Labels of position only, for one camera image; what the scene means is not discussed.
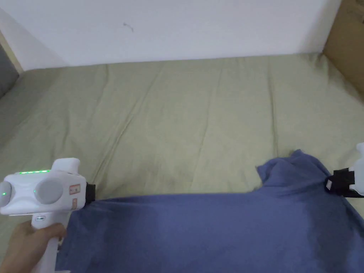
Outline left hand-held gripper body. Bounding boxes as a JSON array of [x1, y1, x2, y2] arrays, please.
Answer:
[[0, 158, 96, 273]]

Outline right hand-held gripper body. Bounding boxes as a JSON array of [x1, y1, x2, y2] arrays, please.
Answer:
[[325, 143, 364, 198]]

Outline dark blue shirt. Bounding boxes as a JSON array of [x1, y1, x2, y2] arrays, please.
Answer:
[[55, 149, 364, 273]]

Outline person's left hand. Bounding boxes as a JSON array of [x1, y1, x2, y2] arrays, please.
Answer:
[[0, 221, 68, 273]]

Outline brown cardboard carton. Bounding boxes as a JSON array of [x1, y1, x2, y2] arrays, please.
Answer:
[[322, 0, 364, 103]]

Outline bed with pale green sheet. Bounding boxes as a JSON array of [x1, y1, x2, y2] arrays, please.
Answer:
[[0, 52, 364, 273]]

